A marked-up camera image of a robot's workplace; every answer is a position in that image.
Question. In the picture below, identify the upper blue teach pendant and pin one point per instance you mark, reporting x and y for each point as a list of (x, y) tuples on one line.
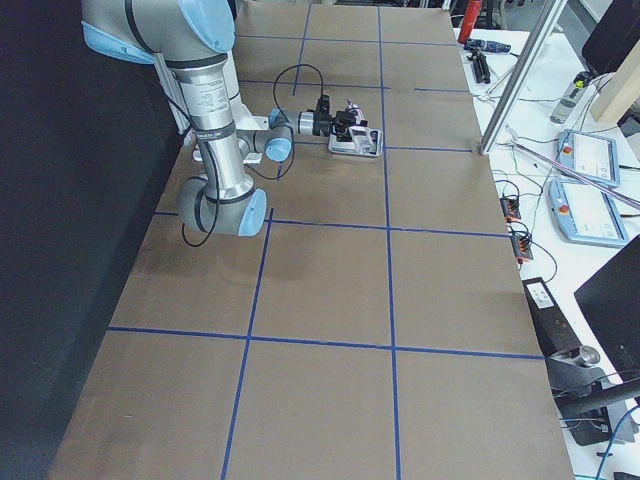
[(591, 155)]

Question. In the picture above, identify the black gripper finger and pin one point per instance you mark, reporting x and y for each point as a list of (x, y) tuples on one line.
[(351, 115), (342, 135)]

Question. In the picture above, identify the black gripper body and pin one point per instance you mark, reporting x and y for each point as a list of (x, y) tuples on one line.
[(320, 124)]

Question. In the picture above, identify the silver digital kitchen scale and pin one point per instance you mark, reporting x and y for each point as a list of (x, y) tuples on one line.
[(346, 148)]

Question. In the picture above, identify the blue teach pendant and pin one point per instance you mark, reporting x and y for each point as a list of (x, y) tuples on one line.
[(586, 215), (591, 155)]

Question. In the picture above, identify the black monitor with stand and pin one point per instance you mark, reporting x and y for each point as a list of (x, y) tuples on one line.
[(592, 405)]

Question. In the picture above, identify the orange black connector strip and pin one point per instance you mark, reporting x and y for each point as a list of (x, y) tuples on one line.
[(519, 234)]

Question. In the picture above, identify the black box with label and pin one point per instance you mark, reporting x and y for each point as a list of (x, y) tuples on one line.
[(553, 331)]

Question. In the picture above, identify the aluminium frame post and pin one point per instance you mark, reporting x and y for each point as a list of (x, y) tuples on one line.
[(533, 46)]

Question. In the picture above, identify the clear water bottle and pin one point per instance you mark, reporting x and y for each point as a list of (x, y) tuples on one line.
[(571, 96)]

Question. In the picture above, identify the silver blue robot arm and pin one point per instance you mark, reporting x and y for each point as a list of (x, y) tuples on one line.
[(194, 39)]

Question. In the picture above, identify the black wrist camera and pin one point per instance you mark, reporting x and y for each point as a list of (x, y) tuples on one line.
[(323, 105)]

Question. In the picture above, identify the black folded tripod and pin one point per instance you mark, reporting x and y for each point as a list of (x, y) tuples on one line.
[(480, 66)]

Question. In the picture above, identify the pink handled grabber stick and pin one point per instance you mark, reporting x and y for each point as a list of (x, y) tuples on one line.
[(553, 162)]

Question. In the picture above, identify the lower blue teach pendant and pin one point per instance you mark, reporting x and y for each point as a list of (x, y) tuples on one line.
[(586, 215)]

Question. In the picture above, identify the clear glass sauce bottle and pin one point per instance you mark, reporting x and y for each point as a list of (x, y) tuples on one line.
[(363, 144)]

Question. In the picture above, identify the red metal bottle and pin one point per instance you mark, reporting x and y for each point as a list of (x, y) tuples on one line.
[(471, 14)]

